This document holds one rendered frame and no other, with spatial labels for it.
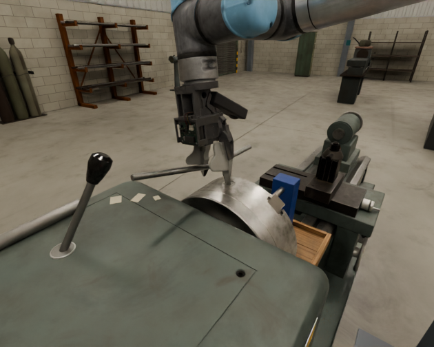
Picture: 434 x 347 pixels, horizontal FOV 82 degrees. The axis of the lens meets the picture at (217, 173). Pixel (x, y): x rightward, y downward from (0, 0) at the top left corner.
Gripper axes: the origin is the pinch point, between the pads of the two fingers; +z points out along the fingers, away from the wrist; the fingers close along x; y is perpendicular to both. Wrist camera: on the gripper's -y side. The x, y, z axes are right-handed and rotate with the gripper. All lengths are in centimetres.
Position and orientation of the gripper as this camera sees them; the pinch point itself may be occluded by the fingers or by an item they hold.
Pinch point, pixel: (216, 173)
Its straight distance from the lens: 58.0
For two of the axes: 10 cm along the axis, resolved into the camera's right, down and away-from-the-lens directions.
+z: 0.9, 9.3, 3.5
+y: -7.0, 3.1, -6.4
